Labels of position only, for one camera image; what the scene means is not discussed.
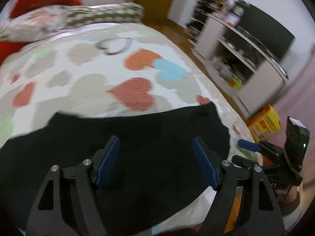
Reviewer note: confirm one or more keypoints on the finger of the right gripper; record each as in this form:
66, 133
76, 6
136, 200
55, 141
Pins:
248, 144
244, 162

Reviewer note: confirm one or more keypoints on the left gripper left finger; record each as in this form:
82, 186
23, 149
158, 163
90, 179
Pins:
66, 203

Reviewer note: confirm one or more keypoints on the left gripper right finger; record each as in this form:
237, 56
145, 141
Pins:
259, 213

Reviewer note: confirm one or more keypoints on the black pants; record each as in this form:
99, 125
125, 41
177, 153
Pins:
154, 176

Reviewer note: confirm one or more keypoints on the right hand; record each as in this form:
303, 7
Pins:
288, 197

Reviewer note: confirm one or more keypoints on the yellow cardboard box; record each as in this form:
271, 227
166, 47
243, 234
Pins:
264, 123

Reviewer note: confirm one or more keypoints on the white shelf unit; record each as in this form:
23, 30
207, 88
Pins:
237, 64

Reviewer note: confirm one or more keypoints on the black television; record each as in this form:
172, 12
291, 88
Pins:
268, 32

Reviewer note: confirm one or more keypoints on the heart patterned quilt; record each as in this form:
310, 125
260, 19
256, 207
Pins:
106, 70

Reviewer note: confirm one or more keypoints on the large red pillow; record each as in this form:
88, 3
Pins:
7, 48

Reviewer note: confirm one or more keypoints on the floral grey pillow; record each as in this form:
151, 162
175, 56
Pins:
36, 25

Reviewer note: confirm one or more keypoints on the green spotted pillow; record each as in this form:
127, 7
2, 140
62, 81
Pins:
116, 13

